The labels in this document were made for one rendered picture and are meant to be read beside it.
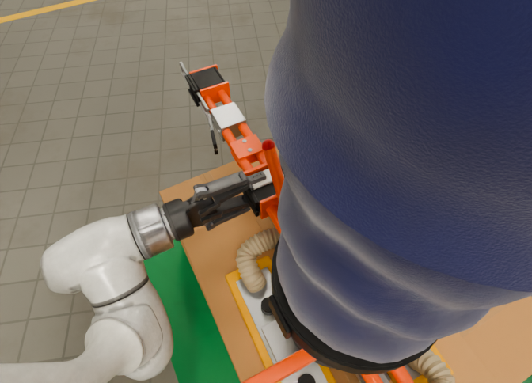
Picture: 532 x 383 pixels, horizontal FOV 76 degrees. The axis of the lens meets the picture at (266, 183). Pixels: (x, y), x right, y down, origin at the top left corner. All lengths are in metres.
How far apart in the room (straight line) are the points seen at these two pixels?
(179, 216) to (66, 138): 2.15
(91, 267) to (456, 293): 0.54
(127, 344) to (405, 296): 0.47
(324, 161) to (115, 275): 0.52
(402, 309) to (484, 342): 1.14
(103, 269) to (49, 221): 1.73
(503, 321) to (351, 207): 1.32
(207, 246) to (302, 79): 0.64
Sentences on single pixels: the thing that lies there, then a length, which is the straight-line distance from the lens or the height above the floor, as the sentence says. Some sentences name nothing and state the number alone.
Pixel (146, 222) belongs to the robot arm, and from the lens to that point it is 0.63.
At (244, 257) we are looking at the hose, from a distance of 0.67.
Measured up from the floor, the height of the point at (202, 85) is 1.20.
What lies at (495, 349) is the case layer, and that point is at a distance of 1.42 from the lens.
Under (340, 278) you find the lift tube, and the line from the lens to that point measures 0.26.
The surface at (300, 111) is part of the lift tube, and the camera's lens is 0.17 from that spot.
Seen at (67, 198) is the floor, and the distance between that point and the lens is 2.39.
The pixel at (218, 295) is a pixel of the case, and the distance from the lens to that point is 0.73.
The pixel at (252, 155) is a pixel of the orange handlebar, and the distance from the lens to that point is 0.75.
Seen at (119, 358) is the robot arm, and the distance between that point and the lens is 0.63.
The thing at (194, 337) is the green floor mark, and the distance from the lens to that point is 1.80.
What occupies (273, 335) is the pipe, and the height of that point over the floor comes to 1.10.
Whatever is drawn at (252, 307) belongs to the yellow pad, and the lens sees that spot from 0.69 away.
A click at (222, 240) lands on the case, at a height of 1.05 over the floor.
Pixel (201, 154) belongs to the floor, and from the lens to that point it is 2.31.
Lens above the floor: 1.74
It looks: 55 degrees down
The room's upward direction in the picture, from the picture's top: straight up
